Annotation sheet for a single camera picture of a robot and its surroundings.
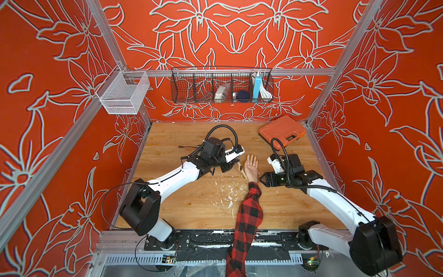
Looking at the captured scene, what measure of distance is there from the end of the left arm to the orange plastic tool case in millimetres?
435

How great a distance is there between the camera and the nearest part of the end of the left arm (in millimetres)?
612

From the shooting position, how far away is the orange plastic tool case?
1065 mm
